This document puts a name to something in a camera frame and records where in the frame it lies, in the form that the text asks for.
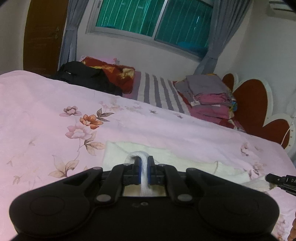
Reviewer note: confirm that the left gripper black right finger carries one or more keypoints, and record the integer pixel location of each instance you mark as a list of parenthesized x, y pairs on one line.
[(168, 177)]

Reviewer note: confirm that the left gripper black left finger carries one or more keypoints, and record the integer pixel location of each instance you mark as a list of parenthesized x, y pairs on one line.
[(115, 180)]

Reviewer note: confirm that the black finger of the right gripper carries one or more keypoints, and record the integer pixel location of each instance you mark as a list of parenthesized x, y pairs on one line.
[(286, 183)]

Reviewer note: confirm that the white small garment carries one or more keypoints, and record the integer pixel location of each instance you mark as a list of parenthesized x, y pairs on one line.
[(117, 153)]

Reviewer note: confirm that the stack of folded clothes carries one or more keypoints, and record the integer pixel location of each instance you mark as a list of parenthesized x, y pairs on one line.
[(209, 99)]

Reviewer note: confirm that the red white headboard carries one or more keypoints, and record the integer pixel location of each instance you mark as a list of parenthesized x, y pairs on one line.
[(255, 111)]

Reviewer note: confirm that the pink floral bed sheet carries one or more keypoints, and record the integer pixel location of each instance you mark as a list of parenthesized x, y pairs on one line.
[(51, 130)]

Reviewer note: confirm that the grey striped pillow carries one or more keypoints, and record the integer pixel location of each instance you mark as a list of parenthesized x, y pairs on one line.
[(156, 91)]

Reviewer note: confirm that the red floral blanket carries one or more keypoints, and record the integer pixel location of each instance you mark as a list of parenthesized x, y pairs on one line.
[(120, 75)]

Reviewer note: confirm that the black bag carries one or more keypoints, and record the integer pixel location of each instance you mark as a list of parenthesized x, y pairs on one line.
[(77, 73)]

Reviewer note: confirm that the green glass window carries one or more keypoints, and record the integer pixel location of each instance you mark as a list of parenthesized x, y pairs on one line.
[(181, 25)]

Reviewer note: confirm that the brown wooden door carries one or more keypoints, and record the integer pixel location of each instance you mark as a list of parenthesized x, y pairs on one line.
[(43, 36)]

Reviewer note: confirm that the grey right curtain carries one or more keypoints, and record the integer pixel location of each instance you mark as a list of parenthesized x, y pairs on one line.
[(227, 16)]

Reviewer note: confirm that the grey curtain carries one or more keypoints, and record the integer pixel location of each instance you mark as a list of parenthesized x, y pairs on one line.
[(227, 16), (75, 12)]

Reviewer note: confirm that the grey left curtain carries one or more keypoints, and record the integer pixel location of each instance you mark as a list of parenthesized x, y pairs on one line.
[(75, 12)]

